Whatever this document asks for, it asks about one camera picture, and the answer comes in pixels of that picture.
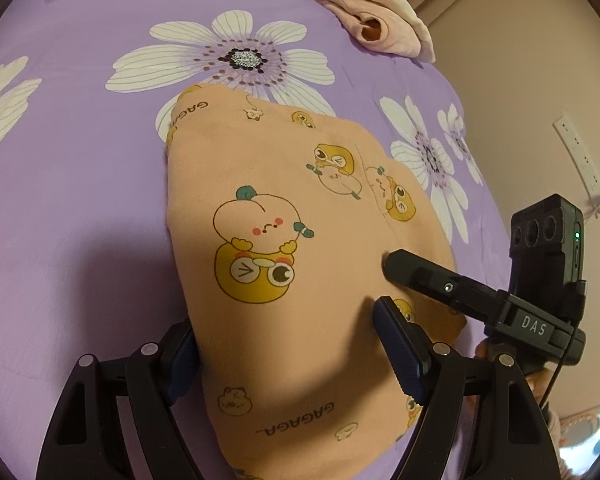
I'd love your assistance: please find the white wall power strip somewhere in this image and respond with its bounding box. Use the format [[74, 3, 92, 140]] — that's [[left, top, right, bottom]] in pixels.
[[555, 110, 600, 202]]

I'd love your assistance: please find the person's right hand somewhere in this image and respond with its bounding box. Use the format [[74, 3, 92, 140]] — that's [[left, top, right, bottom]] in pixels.
[[464, 341, 556, 413]]

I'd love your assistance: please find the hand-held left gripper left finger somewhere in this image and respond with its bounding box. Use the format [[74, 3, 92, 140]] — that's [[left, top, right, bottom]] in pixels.
[[35, 321, 201, 480]]

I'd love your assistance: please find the pink folded cloth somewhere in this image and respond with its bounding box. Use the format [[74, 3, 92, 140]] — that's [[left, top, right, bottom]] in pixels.
[[302, 0, 436, 63]]

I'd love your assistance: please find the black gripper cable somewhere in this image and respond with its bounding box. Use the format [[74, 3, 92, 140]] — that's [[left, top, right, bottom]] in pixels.
[[539, 345, 576, 413]]

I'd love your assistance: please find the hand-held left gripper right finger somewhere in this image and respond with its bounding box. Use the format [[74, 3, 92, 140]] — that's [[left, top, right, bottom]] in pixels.
[[372, 296, 563, 480]]

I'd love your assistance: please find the peach cartoon print garment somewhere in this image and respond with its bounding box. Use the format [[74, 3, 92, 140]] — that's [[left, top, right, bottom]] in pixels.
[[162, 85, 468, 480]]

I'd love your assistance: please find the purple floral bedsheet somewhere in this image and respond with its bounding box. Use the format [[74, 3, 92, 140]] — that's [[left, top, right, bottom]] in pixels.
[[0, 0, 516, 480]]

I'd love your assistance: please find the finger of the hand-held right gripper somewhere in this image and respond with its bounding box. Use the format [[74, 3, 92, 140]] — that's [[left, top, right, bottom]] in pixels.
[[382, 249, 506, 322]]

